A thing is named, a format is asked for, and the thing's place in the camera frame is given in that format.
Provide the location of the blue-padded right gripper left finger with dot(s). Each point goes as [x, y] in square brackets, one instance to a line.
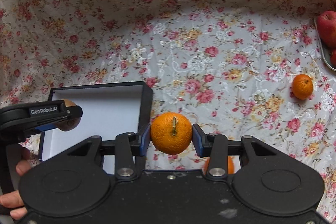
[130, 153]

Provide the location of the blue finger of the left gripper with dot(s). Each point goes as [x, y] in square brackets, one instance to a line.
[72, 112]

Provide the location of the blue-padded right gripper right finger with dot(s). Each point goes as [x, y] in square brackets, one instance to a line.
[214, 147]

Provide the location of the brown kiwi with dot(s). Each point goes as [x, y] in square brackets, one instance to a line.
[68, 124]

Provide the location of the orange mandarin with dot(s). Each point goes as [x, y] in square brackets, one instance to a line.
[231, 167]
[171, 133]
[302, 86]

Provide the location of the person's left hand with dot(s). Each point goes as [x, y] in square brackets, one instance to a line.
[15, 162]

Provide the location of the black box white interior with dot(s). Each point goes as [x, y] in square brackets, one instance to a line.
[108, 110]

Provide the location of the floral pink tablecloth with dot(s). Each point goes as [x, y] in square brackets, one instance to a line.
[228, 65]

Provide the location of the pale green fruit tray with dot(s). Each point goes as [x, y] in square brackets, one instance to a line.
[325, 51]

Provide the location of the small red tomato left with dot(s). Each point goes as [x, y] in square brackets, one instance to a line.
[333, 58]

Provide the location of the red apple on tray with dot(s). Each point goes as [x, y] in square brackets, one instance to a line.
[326, 28]

